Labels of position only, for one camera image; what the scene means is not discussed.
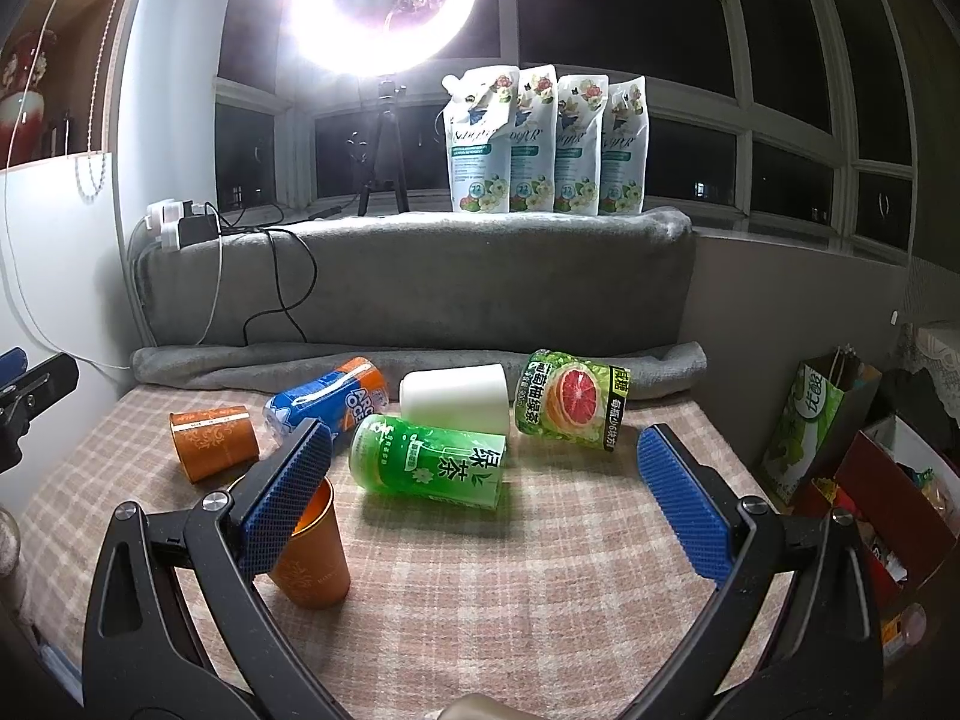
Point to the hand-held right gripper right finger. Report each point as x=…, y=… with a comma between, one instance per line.
x=686, y=506

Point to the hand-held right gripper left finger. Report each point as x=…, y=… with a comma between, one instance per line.
x=289, y=499

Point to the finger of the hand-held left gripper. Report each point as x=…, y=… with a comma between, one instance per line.
x=41, y=386

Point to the orange patterned cup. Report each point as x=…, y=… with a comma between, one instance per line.
x=214, y=441
x=315, y=570

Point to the white cup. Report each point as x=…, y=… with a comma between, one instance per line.
x=454, y=399

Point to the blue drink bottle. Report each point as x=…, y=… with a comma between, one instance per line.
x=330, y=394

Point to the green tea bottle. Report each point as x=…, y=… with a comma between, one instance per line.
x=427, y=465

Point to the green paper bag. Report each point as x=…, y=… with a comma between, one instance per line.
x=814, y=427

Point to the green grapefruit label bottle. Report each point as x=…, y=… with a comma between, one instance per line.
x=574, y=401

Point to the glass jar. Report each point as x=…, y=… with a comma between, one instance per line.
x=9, y=555

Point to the plaid checked cloth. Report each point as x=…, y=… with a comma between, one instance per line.
x=525, y=592

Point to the red cardboard box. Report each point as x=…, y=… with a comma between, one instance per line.
x=877, y=487

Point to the white power strip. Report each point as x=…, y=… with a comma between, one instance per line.
x=169, y=236

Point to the black charger plug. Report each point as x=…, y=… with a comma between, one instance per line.
x=199, y=229

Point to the grey blanket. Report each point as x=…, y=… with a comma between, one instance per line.
x=465, y=285

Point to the red floral vase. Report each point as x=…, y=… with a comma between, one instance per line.
x=26, y=90

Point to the white floral detergent pouch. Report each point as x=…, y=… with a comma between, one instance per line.
x=534, y=142
x=579, y=146
x=626, y=150
x=476, y=142

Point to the black tripod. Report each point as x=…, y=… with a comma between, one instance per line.
x=384, y=127

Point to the window frame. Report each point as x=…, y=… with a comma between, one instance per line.
x=742, y=112

